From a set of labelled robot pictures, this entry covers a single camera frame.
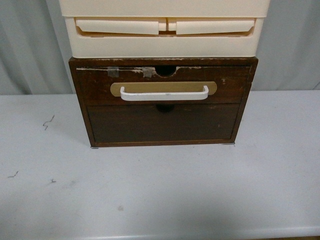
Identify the upper wooden drawer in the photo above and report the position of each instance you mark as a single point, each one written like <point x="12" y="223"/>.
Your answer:
<point x="101" y="85"/>

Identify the wooden drawer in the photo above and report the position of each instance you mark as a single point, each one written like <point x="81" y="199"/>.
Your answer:
<point x="154" y="123"/>
<point x="101" y="85"/>

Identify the lower wooden drawer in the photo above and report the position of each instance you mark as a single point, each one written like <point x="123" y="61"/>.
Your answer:
<point x="154" y="123"/>

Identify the cream plastic drawer unit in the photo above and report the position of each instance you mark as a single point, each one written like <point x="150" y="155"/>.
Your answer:
<point x="166" y="44"/>

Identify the dark brown wooden cabinet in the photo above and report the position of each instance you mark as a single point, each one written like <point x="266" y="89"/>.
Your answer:
<point x="75" y="63"/>

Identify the grey curtain backdrop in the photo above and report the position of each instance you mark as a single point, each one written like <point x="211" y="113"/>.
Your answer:
<point x="35" y="48"/>

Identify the white drawer handle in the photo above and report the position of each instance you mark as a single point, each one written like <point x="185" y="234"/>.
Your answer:
<point x="164" y="96"/>

